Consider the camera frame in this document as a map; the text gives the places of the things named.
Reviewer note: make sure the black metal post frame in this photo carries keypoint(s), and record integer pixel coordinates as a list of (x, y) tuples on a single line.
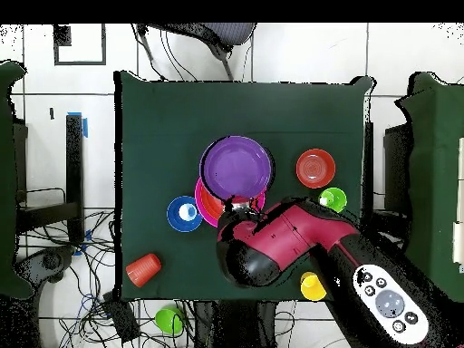
[(75, 163)]

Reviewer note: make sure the grey office chair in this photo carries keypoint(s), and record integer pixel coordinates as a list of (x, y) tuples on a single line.
[(224, 34)]

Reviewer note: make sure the orange plastic cup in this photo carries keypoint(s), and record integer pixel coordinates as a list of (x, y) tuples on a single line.
[(143, 270)]

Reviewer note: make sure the dark green side cloth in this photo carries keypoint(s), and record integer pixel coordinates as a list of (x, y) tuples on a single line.
[(7, 181), (435, 163)]

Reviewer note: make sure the large pink plastic bowl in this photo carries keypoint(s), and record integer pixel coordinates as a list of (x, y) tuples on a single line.
[(203, 214)]

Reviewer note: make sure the dark green table cloth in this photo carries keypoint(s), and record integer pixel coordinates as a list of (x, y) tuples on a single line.
[(163, 145)]

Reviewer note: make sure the yellow plastic cup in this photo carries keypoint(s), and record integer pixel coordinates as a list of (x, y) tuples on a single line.
[(311, 290)]

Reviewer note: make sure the black chair base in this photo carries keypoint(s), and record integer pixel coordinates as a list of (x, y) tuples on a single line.
[(50, 261)]

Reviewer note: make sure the green plastic cup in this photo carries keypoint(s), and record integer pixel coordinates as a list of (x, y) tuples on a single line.
[(166, 320), (335, 199)]

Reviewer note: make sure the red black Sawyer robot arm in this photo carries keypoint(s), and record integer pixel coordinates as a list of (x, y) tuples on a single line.
[(290, 235)]

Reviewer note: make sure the purple plastic bowl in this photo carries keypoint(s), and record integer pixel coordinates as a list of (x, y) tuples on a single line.
[(235, 166)]

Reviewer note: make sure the large orange plastic bowl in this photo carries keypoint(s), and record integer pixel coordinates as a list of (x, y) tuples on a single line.
[(212, 206)]

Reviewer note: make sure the blue plastic bowl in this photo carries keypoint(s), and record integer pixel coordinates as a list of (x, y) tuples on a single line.
[(177, 223)]

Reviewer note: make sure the small orange plastic bowl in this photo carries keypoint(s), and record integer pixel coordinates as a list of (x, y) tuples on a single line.
[(315, 169)]

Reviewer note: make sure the black floor box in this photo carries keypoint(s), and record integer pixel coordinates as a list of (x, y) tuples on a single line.
[(121, 319)]

